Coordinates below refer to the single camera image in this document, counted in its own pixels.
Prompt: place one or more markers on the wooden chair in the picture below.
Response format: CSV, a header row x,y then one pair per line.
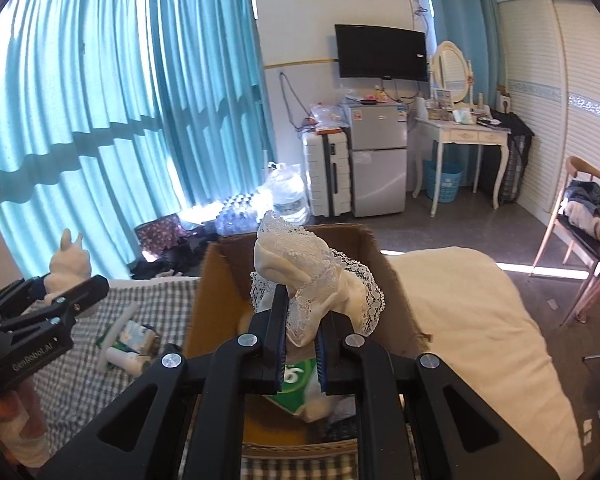
x,y
585,167

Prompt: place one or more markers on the narrow teal curtain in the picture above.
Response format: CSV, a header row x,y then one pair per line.
x,y
460,10

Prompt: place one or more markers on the green checkered bed sheet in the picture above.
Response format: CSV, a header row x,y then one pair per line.
x,y
90,390

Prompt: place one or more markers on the clear plastic bags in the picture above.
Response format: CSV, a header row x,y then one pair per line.
x,y
327,115

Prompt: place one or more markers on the cream white duvet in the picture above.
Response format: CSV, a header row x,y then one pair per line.
x,y
480,335

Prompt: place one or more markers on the white lace cloth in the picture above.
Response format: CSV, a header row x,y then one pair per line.
x,y
300,260

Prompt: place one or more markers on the white louvred wardrobe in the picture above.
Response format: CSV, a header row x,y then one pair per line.
x,y
545,85

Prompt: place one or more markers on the oval white framed mirror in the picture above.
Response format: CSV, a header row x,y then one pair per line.
x,y
452,72

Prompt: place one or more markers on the dark floral bag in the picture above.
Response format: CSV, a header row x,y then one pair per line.
x,y
157,232

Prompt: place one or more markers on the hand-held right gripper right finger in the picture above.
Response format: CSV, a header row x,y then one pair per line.
x,y
332,355

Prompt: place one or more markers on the pack of water bottles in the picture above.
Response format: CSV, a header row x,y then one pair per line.
x,y
240,215

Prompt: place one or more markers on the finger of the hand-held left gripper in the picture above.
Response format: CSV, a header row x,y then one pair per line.
x,y
80,295
10,300

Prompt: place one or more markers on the white dressing table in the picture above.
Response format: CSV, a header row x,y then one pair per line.
x,y
460,135

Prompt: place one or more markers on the green and white medicine box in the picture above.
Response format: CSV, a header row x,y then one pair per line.
x,y
297,377

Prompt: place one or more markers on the blue plastic basket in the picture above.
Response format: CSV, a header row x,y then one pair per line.
x,y
444,182

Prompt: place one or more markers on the silver mini fridge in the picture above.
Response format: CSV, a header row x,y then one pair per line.
x,y
377,170

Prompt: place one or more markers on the person's left forearm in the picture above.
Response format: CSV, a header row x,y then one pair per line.
x,y
10,425

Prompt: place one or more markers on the pile of clothes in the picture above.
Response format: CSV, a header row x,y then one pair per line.
x,y
585,210

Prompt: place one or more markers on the white suitcase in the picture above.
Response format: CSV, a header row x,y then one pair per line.
x,y
320,175

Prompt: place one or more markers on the large clear water jug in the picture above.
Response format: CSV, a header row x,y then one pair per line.
x,y
287,192

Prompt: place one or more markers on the small white bottles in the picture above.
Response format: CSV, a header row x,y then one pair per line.
x,y
125,360

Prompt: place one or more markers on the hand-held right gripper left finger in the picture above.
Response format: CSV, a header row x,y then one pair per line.
x,y
267,330

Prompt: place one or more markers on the brown cardboard box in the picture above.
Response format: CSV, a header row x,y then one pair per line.
x,y
220,300

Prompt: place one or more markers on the black wall television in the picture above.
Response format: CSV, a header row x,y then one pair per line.
x,y
380,52

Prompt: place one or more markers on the wide teal window curtain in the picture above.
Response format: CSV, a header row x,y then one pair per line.
x,y
105,110

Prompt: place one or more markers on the dark clothes heap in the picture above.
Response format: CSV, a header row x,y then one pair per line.
x,y
180,260

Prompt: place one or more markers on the black checked bag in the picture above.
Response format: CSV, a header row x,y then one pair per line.
x,y
515,160

